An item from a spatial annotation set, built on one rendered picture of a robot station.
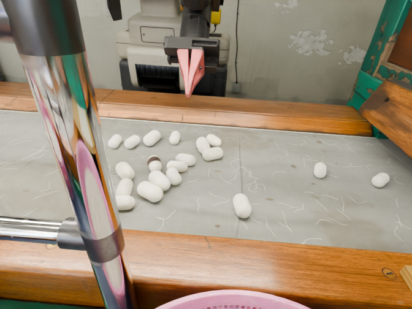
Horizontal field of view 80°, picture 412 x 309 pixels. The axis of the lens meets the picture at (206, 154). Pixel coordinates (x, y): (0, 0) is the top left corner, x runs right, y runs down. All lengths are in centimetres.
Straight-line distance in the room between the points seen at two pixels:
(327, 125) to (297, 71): 197
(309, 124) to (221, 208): 31
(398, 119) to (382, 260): 25
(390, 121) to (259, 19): 199
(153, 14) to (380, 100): 77
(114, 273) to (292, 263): 16
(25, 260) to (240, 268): 19
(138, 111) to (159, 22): 49
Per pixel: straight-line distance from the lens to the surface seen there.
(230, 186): 36
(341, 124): 59
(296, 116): 56
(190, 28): 51
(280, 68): 248
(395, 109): 51
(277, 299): 23
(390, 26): 67
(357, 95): 71
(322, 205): 37
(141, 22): 100
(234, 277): 24
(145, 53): 97
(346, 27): 258
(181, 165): 37
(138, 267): 25
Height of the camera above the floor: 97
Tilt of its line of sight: 33 degrees down
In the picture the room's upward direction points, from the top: 3 degrees clockwise
